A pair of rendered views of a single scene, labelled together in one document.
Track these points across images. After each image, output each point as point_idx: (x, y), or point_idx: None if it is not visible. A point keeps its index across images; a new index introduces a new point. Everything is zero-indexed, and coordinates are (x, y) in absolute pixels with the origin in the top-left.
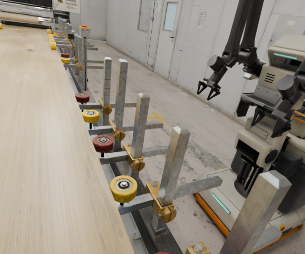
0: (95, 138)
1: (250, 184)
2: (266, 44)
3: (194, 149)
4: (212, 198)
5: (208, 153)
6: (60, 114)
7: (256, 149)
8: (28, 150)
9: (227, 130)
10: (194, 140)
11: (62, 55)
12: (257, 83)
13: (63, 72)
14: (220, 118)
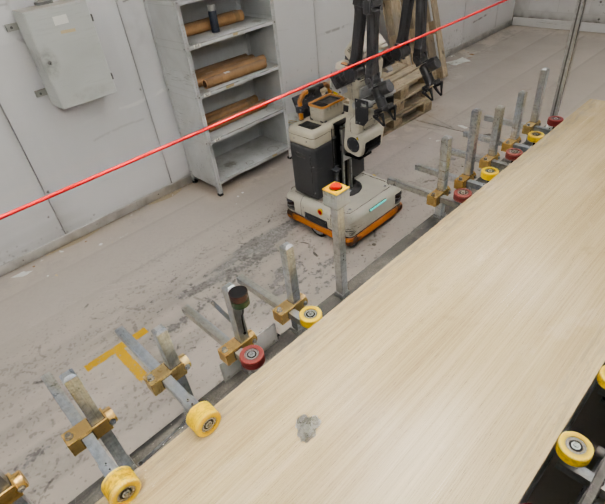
0: (518, 153)
1: (349, 180)
2: (7, 77)
3: (234, 268)
4: (371, 212)
5: (236, 252)
6: (515, 180)
7: (379, 134)
8: (565, 165)
9: (132, 243)
10: (201, 273)
11: (264, 357)
12: (57, 150)
13: (409, 251)
14: (71, 257)
